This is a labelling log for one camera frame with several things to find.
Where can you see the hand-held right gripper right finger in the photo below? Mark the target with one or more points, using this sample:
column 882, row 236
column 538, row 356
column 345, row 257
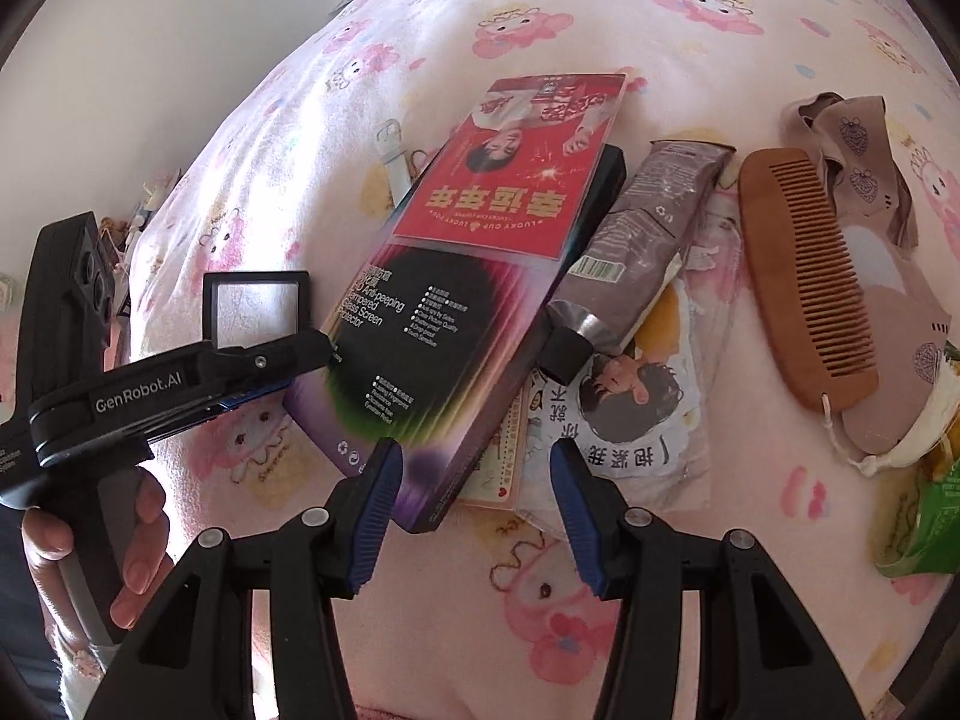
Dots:
column 577, row 517

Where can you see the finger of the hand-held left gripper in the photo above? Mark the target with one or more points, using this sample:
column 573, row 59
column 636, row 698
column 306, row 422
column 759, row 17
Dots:
column 255, row 397
column 285, row 356

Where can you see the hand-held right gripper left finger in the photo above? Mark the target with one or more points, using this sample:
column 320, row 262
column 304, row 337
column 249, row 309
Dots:
column 375, row 517

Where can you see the small black framed mirror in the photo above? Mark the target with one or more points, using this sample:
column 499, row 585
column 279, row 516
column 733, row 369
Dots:
column 255, row 307

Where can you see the orange sticker card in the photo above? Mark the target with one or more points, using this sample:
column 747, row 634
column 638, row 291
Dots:
column 499, row 465

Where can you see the white cartoon figure sticker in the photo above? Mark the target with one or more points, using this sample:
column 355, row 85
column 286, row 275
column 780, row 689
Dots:
column 637, row 420

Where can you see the black screen protector box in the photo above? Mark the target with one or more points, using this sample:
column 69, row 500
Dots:
column 420, row 360

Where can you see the red printed card packet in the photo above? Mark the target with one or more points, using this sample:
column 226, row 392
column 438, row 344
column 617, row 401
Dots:
column 510, row 195

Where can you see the person's left hand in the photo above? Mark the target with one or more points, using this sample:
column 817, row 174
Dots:
column 146, row 532

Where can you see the white shelf with toys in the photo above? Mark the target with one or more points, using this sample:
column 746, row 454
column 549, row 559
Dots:
column 127, row 236

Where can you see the pink cartoon printed blanket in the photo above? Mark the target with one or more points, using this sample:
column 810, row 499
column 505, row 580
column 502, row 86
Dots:
column 750, row 577

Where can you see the brown cream tube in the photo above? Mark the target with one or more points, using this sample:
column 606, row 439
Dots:
column 637, row 240

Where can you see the wooden comb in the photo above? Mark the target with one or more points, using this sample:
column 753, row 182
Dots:
column 795, row 262

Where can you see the green snack packet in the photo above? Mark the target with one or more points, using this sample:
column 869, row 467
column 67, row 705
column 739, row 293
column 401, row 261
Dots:
column 922, row 525

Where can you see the beige patterned sock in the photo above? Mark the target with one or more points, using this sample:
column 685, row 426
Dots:
column 907, row 345
column 862, row 142

